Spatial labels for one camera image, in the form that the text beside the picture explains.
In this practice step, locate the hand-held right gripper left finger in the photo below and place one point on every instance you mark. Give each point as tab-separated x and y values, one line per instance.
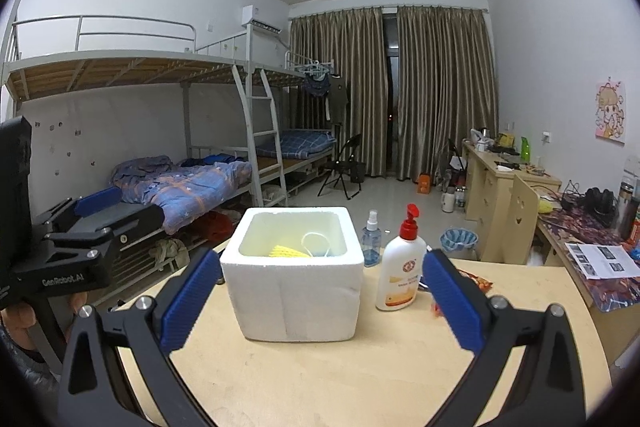
187	297

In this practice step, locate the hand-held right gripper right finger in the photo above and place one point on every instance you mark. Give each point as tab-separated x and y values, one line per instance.
450	302

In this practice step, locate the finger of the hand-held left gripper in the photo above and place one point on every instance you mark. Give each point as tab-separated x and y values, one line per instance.
137	219
97	202

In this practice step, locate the white foam box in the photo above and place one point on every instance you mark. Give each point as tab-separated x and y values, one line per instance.
295	297

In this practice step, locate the yellow foam net sleeve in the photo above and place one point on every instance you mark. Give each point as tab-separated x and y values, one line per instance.
287	252

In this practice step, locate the person's left hand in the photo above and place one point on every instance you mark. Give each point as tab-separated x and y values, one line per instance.
17	322

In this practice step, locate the beige cloth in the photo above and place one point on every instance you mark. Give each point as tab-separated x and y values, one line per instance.
170	257

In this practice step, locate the white lotion bottle red pump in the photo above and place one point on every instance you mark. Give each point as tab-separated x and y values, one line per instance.
400	272

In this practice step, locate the trash bin blue bag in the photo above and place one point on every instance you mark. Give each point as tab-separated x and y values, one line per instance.
458	243

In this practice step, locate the blue patterned quilt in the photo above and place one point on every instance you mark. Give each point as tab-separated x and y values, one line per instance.
190	187

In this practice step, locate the red cloth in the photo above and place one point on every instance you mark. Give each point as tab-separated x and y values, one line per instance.
220	227

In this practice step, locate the clear blue spray bottle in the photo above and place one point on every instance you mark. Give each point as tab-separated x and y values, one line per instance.
371	244

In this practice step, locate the wooden drawer desk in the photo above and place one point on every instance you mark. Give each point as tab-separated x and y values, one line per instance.
492	207

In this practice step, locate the wooden smiley chair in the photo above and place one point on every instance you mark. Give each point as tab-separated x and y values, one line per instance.
525	217

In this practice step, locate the orange floor box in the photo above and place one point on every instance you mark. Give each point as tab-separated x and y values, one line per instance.
424	184

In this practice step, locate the yellow cloth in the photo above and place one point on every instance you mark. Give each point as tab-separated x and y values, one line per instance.
545	206

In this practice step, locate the white metal bunk bed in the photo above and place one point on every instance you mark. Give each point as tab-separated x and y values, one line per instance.
125	67
280	77

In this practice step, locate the black folded stand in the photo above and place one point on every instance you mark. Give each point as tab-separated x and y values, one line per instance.
455	162

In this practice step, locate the desk with printed mat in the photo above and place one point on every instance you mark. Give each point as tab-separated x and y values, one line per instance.
600	307

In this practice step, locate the white bed ladder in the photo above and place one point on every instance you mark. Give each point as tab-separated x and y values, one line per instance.
262	132

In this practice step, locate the printed paper sheets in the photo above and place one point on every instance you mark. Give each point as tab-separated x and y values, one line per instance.
600	262

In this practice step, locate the green spray bottle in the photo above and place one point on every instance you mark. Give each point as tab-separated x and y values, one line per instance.
525	150

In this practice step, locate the black folding chair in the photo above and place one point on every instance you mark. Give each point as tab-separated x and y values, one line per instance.
342	169

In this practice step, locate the blue checked bedding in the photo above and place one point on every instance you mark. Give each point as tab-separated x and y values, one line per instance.
300	143

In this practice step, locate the black headphones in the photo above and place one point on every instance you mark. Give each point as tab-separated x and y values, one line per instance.
600	201

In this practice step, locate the steel thermos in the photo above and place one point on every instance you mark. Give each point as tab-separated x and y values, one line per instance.
625	212

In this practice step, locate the orange carton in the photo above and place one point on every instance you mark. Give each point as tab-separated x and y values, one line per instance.
636	232

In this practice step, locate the brown curtain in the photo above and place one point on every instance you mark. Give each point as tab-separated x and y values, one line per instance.
340	97
447	97

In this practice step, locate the hanging dark clothes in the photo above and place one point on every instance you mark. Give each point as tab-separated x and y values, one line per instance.
325	94

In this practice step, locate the white air conditioner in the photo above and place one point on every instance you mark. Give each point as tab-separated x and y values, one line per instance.
261	19

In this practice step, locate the cartoon wall poster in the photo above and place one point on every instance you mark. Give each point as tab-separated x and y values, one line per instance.
611	112

